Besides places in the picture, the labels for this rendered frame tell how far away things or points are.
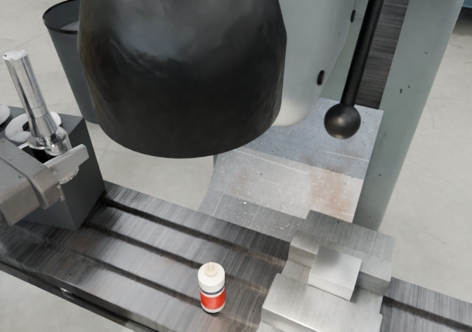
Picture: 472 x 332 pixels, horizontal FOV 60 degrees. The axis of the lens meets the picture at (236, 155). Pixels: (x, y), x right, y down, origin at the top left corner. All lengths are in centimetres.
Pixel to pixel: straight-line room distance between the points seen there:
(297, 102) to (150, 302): 49
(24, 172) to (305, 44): 35
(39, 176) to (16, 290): 148
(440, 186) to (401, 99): 156
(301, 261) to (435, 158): 193
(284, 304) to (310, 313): 4
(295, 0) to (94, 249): 63
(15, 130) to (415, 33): 69
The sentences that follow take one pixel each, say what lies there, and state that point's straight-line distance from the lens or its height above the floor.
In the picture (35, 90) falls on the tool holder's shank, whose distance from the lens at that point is 52.
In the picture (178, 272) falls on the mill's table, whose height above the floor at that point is 90.
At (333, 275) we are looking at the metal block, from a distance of 59.
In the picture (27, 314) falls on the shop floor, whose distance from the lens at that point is 190.
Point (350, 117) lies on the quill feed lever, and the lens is 34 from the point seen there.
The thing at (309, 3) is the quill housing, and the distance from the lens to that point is 29.
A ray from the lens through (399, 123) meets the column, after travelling 87.
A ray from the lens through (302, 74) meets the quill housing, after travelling 31.
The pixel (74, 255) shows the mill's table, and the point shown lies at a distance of 83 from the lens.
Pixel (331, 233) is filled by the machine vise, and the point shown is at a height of 97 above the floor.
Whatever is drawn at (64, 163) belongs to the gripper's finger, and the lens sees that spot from 55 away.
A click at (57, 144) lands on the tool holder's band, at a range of 55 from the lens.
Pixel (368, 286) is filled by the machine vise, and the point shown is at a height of 98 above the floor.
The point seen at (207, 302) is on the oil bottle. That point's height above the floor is 94.
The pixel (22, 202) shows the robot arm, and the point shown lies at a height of 118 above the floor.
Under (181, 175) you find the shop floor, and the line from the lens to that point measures 220.
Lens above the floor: 153
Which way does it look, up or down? 42 degrees down
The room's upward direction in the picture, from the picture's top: straight up
